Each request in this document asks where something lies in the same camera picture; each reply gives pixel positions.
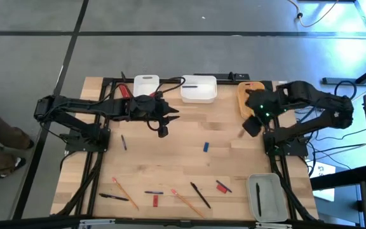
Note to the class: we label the wide white plastic bin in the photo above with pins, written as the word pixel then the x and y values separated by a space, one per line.
pixel 202 93

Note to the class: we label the orange pencil pink eraser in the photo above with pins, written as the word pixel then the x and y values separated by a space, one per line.
pixel 187 203
pixel 125 194

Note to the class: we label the black side table frame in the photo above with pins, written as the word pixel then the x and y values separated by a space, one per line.
pixel 345 181

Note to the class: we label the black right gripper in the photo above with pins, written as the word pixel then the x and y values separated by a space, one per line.
pixel 262 101

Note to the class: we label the black clamp post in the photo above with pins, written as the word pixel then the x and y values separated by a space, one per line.
pixel 123 76

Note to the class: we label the silver bracket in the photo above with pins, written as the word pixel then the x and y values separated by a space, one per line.
pixel 273 225
pixel 95 221

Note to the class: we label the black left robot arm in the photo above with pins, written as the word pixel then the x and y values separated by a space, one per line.
pixel 75 105

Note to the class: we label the blue eraser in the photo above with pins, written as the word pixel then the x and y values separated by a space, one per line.
pixel 206 147

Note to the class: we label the black pen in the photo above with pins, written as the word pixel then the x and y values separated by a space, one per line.
pixel 113 197
pixel 258 198
pixel 200 194

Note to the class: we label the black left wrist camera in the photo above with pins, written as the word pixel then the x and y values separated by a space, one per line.
pixel 163 131

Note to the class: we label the red rectangular case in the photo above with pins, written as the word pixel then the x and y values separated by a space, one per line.
pixel 124 90

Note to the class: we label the narrow white plastic bin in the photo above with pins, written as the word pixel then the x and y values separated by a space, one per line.
pixel 145 84

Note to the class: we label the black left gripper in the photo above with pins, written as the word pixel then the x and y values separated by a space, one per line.
pixel 148 108

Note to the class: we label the black horizontal beam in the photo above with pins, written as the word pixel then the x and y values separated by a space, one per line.
pixel 43 222

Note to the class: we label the black metal stand leg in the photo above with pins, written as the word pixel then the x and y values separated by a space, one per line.
pixel 354 79

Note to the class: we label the black aluminium table frame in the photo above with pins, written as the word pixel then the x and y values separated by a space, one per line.
pixel 108 87

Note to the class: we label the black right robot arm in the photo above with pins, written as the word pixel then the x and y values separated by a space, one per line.
pixel 322 101

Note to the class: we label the grey plastic bin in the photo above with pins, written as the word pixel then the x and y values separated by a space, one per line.
pixel 272 203

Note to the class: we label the yellow plastic bin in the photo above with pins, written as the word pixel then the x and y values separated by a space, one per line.
pixel 241 105

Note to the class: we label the white paper sheet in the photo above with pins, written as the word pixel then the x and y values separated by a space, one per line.
pixel 324 168

